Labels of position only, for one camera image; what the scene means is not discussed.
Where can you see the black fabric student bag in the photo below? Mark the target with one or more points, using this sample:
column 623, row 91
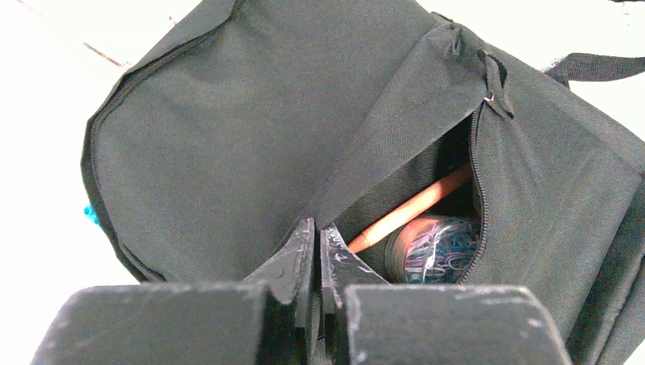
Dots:
column 251, row 116

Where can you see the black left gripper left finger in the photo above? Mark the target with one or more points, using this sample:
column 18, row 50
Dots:
column 288, row 330

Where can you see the clear jar of paperclips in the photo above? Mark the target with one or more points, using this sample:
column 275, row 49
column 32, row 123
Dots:
column 432, row 249

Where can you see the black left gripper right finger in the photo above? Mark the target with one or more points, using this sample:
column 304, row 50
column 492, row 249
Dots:
column 340, row 268

